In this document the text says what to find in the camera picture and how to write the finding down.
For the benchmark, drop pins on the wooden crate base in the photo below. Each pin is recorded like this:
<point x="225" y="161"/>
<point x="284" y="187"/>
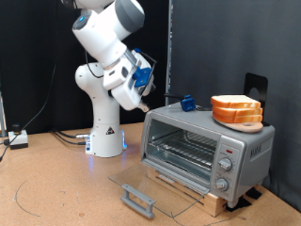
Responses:
<point x="216" y="204"/>

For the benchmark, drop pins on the temperature knob of oven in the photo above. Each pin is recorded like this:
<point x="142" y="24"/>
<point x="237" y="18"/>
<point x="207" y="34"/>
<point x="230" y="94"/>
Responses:
<point x="221" y="184"/>

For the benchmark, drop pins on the vertical metal pole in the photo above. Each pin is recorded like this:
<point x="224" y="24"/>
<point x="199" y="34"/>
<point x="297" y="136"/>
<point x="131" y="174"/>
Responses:
<point x="169" y="47"/>

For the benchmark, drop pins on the emergency stop button box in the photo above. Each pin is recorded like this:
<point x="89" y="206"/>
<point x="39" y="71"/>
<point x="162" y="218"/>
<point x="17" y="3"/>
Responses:
<point x="18" y="138"/>

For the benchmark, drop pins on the black metal bookend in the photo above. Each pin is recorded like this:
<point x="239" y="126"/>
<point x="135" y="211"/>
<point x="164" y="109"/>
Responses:
<point x="261" y="82"/>

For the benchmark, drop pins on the silver toaster oven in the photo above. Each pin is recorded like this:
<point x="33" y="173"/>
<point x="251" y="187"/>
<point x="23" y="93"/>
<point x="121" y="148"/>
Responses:
<point x="250" y="150"/>

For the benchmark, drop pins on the metal stand leg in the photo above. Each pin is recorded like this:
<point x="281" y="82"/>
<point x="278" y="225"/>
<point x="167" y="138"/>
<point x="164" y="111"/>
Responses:
<point x="2" y="116"/>

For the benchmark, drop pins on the round wooden board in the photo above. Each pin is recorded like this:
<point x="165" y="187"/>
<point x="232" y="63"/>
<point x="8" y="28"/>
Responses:
<point x="247" y="127"/>

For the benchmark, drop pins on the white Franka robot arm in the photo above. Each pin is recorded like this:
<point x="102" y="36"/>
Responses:
<point x="103" y="125"/>

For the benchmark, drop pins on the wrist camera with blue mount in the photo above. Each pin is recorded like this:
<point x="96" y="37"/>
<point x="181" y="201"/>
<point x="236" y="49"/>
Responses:
<point x="141" y="76"/>

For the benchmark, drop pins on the black foam pad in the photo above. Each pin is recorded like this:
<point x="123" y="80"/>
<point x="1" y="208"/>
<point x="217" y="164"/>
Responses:
<point x="240" y="204"/>
<point x="254" y="193"/>

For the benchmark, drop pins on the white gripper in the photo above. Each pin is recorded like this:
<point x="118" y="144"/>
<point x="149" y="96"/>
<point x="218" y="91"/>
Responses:
<point x="125" y="88"/>

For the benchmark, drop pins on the timer knob of oven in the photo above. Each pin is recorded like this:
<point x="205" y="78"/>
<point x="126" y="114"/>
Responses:
<point x="225" y="164"/>

